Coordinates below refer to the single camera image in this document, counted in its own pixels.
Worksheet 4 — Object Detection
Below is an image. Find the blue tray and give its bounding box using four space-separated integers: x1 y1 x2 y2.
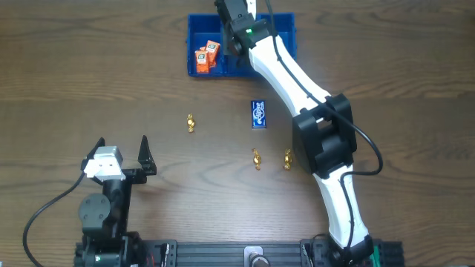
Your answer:
186 13 298 78

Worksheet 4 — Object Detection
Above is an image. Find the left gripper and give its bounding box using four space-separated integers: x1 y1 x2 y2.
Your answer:
80 135 157 185

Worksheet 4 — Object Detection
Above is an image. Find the blue candy pack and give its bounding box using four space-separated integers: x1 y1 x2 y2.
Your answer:
250 99 267 130

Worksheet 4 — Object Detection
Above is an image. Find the mounting rail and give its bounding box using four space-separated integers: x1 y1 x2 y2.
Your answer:
73 240 404 267

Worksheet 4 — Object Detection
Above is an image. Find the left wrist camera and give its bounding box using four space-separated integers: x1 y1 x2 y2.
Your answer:
83 145 126 182

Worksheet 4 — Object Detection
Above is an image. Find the black cable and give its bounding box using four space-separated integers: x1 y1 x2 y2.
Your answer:
263 0 384 178
22 172 87 267

